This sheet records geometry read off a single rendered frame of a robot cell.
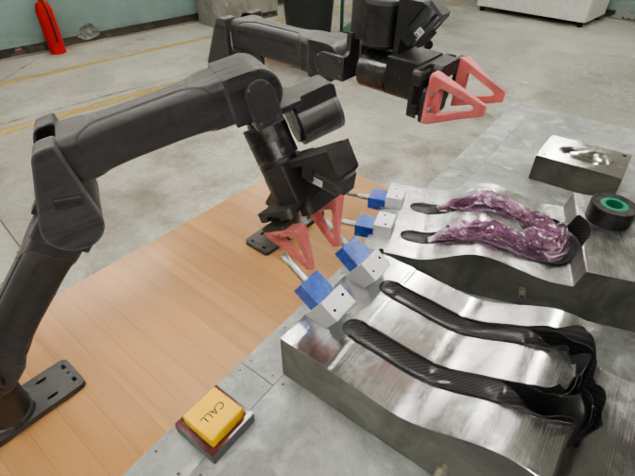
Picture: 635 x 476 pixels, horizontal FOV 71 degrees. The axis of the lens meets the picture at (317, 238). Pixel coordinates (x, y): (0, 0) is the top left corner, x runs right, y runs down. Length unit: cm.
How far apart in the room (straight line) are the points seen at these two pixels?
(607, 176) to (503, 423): 82
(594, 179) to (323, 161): 89
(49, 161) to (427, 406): 52
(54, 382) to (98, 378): 6
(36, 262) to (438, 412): 51
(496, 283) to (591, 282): 15
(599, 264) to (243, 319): 63
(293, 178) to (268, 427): 36
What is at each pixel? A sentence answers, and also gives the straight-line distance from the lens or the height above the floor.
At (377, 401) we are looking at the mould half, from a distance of 63.
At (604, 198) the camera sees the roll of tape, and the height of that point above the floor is 94.
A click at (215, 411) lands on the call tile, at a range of 68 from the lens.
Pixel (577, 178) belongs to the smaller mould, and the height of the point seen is 84.
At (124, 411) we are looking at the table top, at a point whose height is 80.
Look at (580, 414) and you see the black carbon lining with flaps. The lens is 72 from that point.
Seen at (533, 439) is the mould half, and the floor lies 93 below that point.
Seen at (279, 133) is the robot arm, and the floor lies 117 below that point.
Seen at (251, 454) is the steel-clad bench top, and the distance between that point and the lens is 69.
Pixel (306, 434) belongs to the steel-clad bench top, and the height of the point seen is 80.
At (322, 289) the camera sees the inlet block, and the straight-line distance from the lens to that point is 68.
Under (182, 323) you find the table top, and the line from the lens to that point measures 85.
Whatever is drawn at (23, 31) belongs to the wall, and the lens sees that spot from 589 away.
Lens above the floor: 142
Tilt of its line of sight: 39 degrees down
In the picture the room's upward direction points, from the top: straight up
